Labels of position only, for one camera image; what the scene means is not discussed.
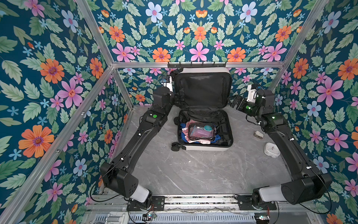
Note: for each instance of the white hard-shell suitcase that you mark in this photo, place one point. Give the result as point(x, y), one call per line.
point(202, 94)

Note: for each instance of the aluminium mounting rail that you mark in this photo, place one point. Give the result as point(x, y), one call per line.
point(196, 202)

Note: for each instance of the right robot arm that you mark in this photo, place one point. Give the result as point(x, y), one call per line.
point(307, 181)

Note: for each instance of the white round alarm clock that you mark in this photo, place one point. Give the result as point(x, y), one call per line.
point(271, 150)

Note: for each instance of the small beige stapler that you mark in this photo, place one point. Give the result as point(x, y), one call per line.
point(258, 135)

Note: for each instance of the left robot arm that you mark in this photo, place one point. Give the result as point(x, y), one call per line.
point(117, 175)

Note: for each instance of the red white striped garment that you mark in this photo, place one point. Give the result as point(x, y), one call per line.
point(193, 121)

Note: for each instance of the clear toiletry pouch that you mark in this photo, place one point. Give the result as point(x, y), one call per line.
point(201, 131)

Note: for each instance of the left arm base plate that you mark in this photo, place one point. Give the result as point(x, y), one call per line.
point(152, 203)

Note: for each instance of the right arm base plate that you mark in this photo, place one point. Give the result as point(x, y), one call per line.
point(253, 202)

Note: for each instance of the blue cloth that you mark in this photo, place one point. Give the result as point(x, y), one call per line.
point(185, 138)

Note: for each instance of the black hook rack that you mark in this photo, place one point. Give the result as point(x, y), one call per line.
point(180, 65)

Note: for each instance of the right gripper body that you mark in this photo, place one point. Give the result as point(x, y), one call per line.
point(249, 108)

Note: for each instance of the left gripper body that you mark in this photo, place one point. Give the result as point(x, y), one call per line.
point(171, 100)

